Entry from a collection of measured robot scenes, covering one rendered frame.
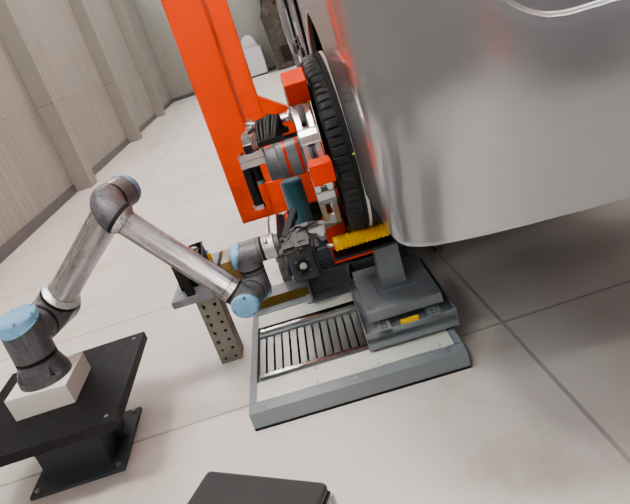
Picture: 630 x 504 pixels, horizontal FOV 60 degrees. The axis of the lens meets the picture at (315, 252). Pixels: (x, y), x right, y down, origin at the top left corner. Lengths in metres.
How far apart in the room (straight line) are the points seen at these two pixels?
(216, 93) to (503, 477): 1.82
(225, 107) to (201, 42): 0.28
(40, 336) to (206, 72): 1.24
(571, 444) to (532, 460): 0.12
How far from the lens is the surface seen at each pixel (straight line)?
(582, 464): 1.77
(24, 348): 2.21
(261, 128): 1.88
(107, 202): 1.87
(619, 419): 1.90
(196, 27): 2.48
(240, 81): 4.42
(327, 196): 1.85
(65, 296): 2.26
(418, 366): 2.05
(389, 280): 2.25
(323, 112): 1.78
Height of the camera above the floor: 1.30
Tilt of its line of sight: 22 degrees down
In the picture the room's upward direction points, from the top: 18 degrees counter-clockwise
